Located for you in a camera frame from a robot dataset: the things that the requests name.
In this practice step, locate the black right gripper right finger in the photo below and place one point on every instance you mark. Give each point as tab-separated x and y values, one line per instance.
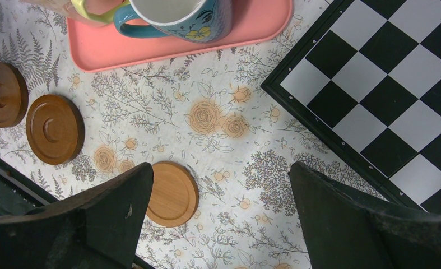
347	228

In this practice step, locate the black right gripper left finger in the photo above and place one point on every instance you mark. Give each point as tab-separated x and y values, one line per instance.
97	228

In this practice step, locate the light wooden coaster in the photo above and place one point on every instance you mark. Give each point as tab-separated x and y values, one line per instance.
174	198

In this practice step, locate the dark brown wooden coaster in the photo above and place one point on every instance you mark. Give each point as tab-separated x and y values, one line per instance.
55	129
13	96

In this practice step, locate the black white chessboard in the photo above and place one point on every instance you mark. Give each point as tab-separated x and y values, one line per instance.
366	80

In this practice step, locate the pink plastic tray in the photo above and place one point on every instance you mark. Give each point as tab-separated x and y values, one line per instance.
95	49

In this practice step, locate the yellow mug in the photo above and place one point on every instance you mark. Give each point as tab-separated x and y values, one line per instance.
101	11

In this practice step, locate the blue floral mug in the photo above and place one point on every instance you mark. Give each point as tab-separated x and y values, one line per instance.
192	21

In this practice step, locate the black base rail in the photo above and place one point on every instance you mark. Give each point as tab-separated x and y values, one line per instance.
19	194

